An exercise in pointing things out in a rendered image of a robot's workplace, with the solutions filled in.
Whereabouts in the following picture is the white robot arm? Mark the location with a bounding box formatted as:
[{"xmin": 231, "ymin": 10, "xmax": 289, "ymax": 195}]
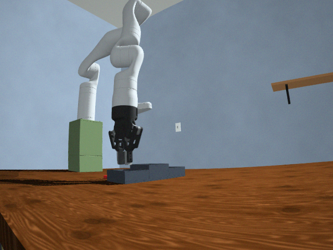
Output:
[{"xmin": 77, "ymin": 0, "xmax": 152, "ymax": 120}]

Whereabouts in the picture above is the grey rack of labelled bins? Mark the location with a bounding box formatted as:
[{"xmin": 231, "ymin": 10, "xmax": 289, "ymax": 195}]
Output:
[{"xmin": 108, "ymin": 164, "xmax": 185, "ymax": 184}]

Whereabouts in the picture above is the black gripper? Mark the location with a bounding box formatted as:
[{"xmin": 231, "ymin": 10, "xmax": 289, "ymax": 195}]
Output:
[{"xmin": 108, "ymin": 105, "xmax": 143, "ymax": 165}]

